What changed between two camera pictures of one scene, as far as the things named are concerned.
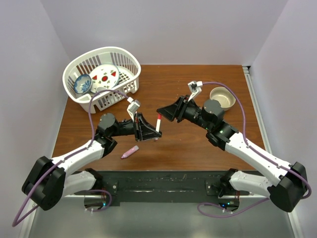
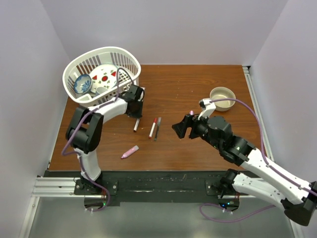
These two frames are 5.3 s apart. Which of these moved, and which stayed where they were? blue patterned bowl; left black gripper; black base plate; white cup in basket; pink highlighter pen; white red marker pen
Moved: left black gripper; white red marker pen
Stayed: pink highlighter pen; white cup in basket; black base plate; blue patterned bowl
